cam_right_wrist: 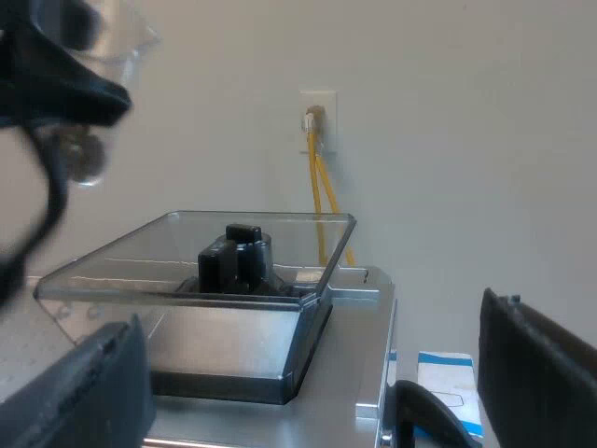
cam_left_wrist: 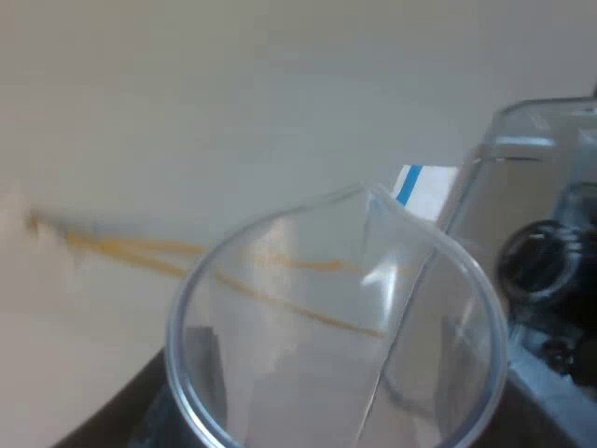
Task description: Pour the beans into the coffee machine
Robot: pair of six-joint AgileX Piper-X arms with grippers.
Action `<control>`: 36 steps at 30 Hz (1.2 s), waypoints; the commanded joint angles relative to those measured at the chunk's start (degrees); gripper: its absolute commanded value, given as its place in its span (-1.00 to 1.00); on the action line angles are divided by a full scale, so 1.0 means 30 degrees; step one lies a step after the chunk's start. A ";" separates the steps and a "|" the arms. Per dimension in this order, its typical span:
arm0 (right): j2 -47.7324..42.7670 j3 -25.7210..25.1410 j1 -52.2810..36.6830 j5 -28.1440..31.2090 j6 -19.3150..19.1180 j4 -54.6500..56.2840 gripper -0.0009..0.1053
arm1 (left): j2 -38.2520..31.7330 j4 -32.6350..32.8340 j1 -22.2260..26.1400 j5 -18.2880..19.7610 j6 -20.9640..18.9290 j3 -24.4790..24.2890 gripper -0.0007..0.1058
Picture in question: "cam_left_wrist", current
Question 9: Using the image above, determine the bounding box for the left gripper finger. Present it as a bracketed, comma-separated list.
[126, 385, 193, 448]

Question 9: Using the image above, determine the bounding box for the clear measuring glass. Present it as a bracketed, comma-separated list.
[166, 180, 510, 448]

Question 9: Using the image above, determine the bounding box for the clear bean box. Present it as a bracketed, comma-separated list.
[441, 95, 597, 388]

